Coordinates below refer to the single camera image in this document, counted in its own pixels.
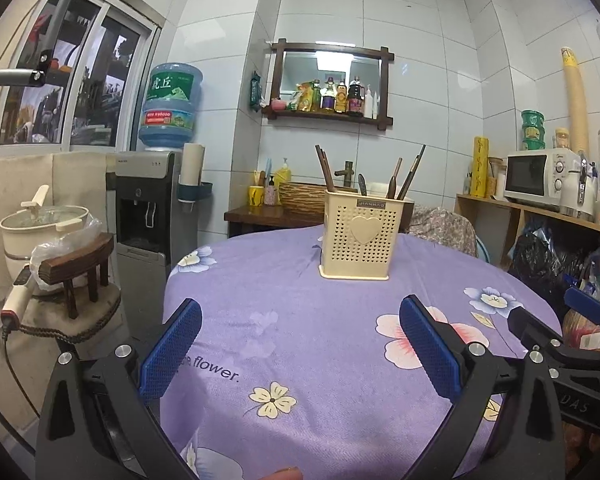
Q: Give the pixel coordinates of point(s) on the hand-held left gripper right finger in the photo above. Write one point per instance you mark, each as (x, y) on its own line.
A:
(427, 350)

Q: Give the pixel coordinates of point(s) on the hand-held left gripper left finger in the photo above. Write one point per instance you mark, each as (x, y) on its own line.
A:
(172, 350)

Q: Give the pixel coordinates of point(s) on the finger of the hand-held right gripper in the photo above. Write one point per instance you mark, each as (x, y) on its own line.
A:
(587, 307)
(530, 325)

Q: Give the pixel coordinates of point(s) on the cream perforated utensil holder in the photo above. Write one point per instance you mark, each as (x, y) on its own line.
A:
(337, 245)

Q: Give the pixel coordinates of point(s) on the small plastic spoon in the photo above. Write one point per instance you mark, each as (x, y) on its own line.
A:
(394, 182)

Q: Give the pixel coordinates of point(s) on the metal spoon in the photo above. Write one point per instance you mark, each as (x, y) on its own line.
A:
(362, 186)

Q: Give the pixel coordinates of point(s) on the person's left hand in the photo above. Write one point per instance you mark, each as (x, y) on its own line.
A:
(287, 474)

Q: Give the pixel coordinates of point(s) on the black plastic bag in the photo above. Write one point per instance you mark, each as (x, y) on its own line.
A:
(545, 255)

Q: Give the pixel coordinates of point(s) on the round cushioned stool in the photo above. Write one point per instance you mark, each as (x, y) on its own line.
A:
(90, 315)

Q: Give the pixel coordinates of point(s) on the wooden shelf unit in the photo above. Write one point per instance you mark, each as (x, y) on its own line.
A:
(485, 220)

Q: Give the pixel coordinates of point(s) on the white electric kettle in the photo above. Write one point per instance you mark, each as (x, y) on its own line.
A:
(577, 190)

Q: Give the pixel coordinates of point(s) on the floral chair cover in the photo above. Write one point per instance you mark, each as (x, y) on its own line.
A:
(440, 227)

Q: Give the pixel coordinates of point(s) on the dark wooden chair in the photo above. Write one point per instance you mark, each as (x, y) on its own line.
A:
(82, 265)

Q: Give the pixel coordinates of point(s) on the purple floral tablecloth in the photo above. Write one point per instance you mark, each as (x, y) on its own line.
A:
(290, 285)

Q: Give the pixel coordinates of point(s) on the white microwave oven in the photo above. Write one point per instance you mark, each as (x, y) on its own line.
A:
(530, 177)

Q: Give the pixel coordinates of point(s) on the grey water dispenser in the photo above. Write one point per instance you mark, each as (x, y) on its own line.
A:
(147, 210)

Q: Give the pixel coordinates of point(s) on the clear plastic bag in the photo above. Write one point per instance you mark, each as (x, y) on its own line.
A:
(62, 255)

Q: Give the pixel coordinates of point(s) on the wooden side table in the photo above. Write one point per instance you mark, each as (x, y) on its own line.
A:
(252, 216)

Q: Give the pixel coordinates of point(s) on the small white bottle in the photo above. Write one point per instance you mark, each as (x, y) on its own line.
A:
(467, 181)

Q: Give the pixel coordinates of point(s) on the blue cup holder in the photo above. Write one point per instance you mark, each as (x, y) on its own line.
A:
(196, 191)

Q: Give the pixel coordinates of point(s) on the white handheld device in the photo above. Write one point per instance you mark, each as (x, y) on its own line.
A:
(16, 300)

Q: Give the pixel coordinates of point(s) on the white bowl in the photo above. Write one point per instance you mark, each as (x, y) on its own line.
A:
(377, 187)

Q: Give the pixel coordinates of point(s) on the beige lidded jar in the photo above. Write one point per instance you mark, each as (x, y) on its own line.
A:
(561, 138)

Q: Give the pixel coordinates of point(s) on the green paper bowl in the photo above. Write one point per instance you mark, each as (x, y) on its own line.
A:
(533, 117)
(533, 144)
(533, 130)

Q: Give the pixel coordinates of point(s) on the yellow mug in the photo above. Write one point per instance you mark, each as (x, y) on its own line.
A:
(256, 197)

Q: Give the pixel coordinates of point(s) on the white electric cooking pot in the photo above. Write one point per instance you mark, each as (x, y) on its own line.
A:
(40, 230)

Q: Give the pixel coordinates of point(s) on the beige paper cup sleeve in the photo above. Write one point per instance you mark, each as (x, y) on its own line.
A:
(192, 165)

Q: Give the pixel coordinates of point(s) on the floral pump bottle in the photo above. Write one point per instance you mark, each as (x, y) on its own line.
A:
(272, 192)

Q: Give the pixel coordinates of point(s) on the woven basin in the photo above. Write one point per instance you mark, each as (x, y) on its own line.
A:
(302, 200)

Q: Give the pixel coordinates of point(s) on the bronze faucet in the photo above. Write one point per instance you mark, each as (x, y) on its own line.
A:
(346, 172)

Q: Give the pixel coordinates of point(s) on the blue toothbrush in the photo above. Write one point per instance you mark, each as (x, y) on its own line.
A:
(267, 167)

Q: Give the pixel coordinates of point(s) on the yellow dish soap bottle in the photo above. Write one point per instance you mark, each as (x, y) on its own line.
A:
(282, 175)

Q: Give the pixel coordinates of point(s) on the tall beige cup sleeve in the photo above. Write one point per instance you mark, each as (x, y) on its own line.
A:
(575, 100)

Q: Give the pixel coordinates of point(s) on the blue water jug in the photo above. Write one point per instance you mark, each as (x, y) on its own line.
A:
(171, 107)

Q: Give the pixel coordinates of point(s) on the slim white bottle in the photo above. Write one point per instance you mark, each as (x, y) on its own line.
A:
(376, 105)

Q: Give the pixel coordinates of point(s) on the white spray bottle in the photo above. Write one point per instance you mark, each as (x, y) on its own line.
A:
(368, 102)

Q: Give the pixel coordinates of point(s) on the red label soy sauce bottle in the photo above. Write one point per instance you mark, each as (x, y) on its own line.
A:
(355, 97)

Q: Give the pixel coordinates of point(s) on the small pink container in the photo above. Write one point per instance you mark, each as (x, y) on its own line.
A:
(278, 105)

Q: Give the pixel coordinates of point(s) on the green hanging packet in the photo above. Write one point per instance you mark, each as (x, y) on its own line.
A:
(256, 90)

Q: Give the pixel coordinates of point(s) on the green capped oil bottle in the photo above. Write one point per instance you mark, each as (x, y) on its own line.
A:
(316, 97)

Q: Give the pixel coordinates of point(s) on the yellow green seasoning bag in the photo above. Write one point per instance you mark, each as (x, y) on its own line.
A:
(302, 97)

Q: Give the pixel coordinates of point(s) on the sliding glass window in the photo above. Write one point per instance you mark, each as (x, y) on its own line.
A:
(105, 75)

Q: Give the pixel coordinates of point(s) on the wooden framed mirror shelf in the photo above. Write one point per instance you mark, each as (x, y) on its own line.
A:
(330, 46)

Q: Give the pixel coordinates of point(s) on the grey metal boom stand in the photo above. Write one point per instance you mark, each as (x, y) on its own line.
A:
(60, 15)

